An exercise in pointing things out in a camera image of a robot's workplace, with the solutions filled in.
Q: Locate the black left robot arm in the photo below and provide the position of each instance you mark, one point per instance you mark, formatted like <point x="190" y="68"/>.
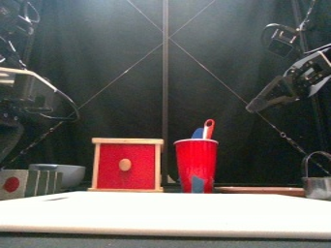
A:
<point x="15" y="35"/>

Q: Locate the grey ridged block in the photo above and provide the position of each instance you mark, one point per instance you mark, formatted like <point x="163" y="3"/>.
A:
<point x="43" y="182"/>

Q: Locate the red plastic cup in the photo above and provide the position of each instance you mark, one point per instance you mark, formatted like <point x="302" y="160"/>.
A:
<point x="197" y="161"/>

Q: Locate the brown wooden board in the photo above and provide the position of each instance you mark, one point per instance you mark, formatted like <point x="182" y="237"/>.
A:
<point x="263" y="190"/>

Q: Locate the wooden box with red drawer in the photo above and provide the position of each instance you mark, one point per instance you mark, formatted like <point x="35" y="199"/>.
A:
<point x="126" y="164"/>

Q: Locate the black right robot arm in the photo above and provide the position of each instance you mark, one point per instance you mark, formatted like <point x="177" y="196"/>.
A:
<point x="317" y="29"/>

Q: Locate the blue utensil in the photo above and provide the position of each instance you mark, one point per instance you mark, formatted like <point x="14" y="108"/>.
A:
<point x="198" y="133"/>

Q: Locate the grey padlock object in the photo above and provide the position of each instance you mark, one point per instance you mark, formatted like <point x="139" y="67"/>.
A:
<point x="318" y="185"/>

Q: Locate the grey bowl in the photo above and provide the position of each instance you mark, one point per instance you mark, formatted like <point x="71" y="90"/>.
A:
<point x="71" y="173"/>

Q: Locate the vertical metal frame post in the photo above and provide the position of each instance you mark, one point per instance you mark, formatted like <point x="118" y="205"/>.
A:
<point x="165" y="92"/>

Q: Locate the white plastic cutting board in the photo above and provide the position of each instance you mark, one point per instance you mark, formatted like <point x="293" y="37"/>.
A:
<point x="173" y="213"/>

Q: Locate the white block with red dot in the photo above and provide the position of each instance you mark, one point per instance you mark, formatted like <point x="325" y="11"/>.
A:
<point x="13" y="184"/>

